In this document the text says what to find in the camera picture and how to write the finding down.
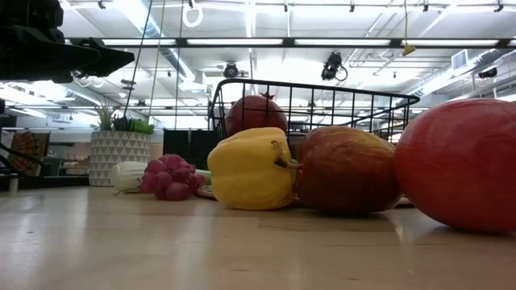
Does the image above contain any black cabinet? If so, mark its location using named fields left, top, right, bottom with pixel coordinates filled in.
left=163, top=128, right=222, bottom=170

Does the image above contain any red round fruit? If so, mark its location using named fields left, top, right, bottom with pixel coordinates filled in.
left=393, top=98, right=516, bottom=234

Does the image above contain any black wire basket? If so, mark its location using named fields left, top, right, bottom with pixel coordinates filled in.
left=207, top=78, right=421, bottom=144

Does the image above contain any red and yellow apple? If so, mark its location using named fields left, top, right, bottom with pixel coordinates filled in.
left=295, top=125, right=403, bottom=214

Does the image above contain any black overhead frame bar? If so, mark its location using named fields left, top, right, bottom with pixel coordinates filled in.
left=64, top=37, right=516, bottom=49

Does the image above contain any thin dark hanging cable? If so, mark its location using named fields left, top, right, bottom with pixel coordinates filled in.
left=173, top=0, right=185, bottom=131

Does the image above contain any yellow bell pepper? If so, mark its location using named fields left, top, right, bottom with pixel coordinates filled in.
left=206, top=126, right=298, bottom=211

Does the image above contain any black hanging cable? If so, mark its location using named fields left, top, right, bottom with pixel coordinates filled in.
left=122, top=0, right=155, bottom=118

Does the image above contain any green and white leek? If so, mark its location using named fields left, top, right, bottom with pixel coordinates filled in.
left=110, top=160, right=214, bottom=193

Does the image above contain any black ceiling spotlight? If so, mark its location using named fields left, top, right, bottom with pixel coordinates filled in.
left=223, top=62, right=240, bottom=80

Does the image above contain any black overhead camera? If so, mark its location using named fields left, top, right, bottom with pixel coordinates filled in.
left=321, top=51, right=348, bottom=82

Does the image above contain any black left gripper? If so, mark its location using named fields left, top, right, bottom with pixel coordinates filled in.
left=0, top=0, right=136, bottom=84

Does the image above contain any yellow hanging cable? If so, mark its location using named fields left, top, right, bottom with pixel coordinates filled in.
left=402, top=0, right=417, bottom=57

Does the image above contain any potted plant white geometric pot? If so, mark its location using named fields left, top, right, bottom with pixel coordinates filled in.
left=88, top=102, right=157, bottom=188

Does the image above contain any black table frame rail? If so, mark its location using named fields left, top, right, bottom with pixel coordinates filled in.
left=0, top=175, right=90, bottom=191

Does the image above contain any colourful patterned fabric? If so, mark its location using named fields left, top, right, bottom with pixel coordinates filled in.
left=8, top=130, right=52, bottom=177

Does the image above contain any dark red pomegranate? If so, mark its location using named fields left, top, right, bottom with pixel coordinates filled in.
left=223, top=91, right=289, bottom=139

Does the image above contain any white ceiling vent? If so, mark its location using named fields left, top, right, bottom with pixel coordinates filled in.
left=450, top=48, right=471, bottom=72

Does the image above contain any purple grape bunch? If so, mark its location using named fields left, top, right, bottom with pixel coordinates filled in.
left=138, top=153, right=207, bottom=201

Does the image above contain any woven straw placemat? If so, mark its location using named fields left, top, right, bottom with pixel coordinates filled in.
left=195, top=187, right=416, bottom=209

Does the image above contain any white hanging ring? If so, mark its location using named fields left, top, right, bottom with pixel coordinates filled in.
left=181, top=2, right=205, bottom=29

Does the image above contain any thin orange hanging cable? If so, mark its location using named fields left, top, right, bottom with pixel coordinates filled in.
left=147, top=0, right=167, bottom=124

